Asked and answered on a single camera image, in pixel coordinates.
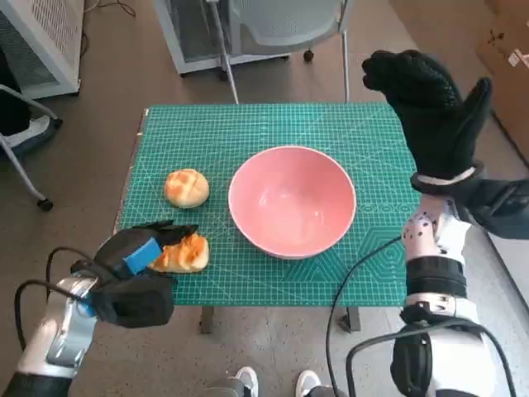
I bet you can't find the green cutting mat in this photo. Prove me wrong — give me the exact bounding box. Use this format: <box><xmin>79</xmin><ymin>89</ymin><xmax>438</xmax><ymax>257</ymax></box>
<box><xmin>113</xmin><ymin>103</ymin><xmax>422</xmax><ymax>308</ymax></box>

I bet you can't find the grey mesh chair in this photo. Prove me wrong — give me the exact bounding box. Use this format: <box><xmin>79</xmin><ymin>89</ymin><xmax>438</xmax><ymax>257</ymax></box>
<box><xmin>210</xmin><ymin>0</ymin><xmax>352</xmax><ymax>104</ymax></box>

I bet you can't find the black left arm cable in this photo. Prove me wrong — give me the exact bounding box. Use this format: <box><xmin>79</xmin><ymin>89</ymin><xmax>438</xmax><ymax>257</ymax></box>
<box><xmin>14</xmin><ymin>246</ymin><xmax>104</xmax><ymax>352</ymax></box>

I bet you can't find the white grey foot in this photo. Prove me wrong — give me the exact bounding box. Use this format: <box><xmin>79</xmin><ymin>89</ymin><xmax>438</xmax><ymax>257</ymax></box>
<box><xmin>296</xmin><ymin>369</ymin><xmax>322</xmax><ymax>397</ymax></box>
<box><xmin>235</xmin><ymin>366</ymin><xmax>260</xmax><ymax>397</ymax></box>

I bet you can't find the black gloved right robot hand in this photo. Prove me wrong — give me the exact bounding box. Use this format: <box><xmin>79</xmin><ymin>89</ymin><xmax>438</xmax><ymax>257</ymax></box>
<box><xmin>361</xmin><ymin>49</ymin><xmax>495</xmax><ymax>183</ymax></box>

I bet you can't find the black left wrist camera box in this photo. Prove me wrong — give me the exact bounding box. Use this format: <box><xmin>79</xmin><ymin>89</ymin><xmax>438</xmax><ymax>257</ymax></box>
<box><xmin>88</xmin><ymin>275</ymin><xmax>179</xmax><ymax>329</ymax></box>

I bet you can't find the pink bowl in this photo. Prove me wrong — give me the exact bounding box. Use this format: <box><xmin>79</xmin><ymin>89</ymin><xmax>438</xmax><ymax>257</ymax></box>
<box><xmin>227</xmin><ymin>145</ymin><xmax>357</xmax><ymax>261</ymax></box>

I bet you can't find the grey metal chair frame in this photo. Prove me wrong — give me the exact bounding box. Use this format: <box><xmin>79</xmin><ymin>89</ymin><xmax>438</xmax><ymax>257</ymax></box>
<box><xmin>0</xmin><ymin>84</ymin><xmax>63</xmax><ymax>210</ymax></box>

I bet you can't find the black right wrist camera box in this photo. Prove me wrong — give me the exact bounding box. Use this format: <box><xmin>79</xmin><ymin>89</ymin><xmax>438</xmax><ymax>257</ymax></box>
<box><xmin>458</xmin><ymin>177</ymin><xmax>529</xmax><ymax>240</ymax></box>

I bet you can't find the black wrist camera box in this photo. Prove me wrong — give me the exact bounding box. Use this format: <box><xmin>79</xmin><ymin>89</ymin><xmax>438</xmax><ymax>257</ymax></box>
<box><xmin>88</xmin><ymin>275</ymin><xmax>179</xmax><ymax>329</ymax></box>
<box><xmin>458</xmin><ymin>177</ymin><xmax>529</xmax><ymax>240</ymax></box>

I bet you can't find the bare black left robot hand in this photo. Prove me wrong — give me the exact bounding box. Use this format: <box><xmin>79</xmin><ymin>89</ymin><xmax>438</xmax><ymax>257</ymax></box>
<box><xmin>93</xmin><ymin>220</ymin><xmax>199</xmax><ymax>282</ymax></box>

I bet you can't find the black right forearm cable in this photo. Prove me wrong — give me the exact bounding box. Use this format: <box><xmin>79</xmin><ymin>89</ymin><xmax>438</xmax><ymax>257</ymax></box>
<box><xmin>326</xmin><ymin>235</ymin><xmax>406</xmax><ymax>397</ymax></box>

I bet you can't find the person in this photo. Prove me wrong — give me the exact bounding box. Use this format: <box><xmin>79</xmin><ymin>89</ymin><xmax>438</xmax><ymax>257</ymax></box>
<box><xmin>0</xmin><ymin>49</ymin><xmax>53</xmax><ymax>156</ymax></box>

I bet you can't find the white cabinet with casters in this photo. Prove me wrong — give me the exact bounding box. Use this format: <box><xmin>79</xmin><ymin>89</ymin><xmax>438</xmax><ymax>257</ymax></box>
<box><xmin>153</xmin><ymin>0</ymin><xmax>290</xmax><ymax>75</ymax></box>

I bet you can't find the round toy bread bun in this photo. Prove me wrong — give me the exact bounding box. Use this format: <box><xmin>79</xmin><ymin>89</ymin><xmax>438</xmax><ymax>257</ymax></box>
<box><xmin>164</xmin><ymin>168</ymin><xmax>210</xmax><ymax>208</ymax></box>

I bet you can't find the white perforated metal cabinet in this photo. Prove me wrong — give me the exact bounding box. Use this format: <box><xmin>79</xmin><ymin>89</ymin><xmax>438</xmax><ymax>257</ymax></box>
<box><xmin>0</xmin><ymin>0</ymin><xmax>83</xmax><ymax>100</ymax></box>

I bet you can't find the black right arm loop cable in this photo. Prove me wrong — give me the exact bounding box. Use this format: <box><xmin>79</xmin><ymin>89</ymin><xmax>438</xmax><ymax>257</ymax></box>
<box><xmin>346</xmin><ymin>320</ymin><xmax>517</xmax><ymax>397</ymax></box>

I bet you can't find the rectangular striped toy bread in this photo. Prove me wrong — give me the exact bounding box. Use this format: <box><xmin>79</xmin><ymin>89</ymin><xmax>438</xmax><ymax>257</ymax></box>
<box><xmin>148</xmin><ymin>232</ymin><xmax>210</xmax><ymax>274</ymax></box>

